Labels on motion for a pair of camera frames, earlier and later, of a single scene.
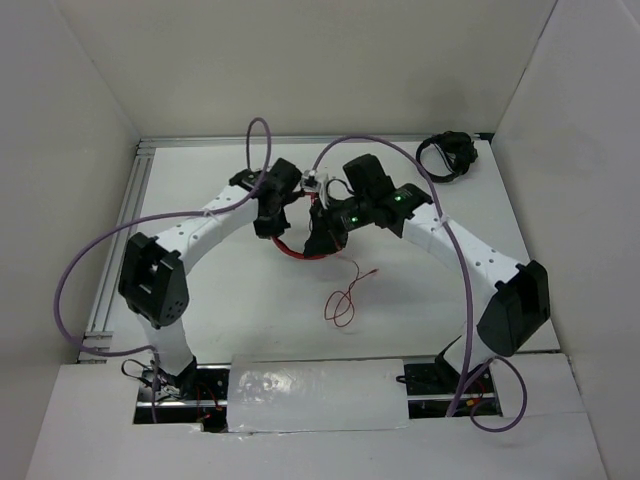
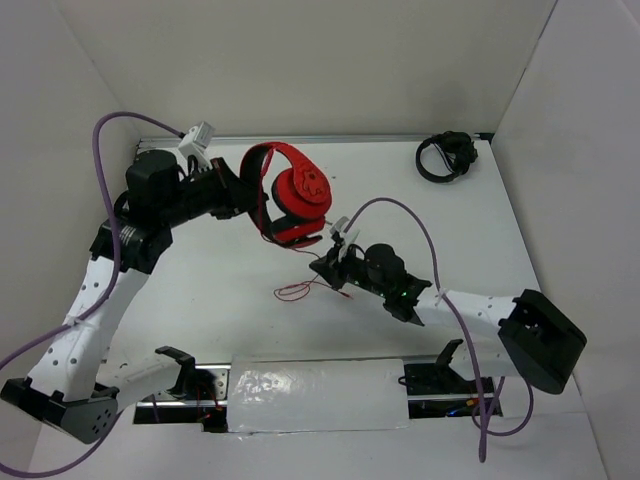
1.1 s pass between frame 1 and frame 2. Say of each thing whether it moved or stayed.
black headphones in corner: stayed
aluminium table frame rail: stayed
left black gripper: moved
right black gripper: moved
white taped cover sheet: stayed
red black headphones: moved
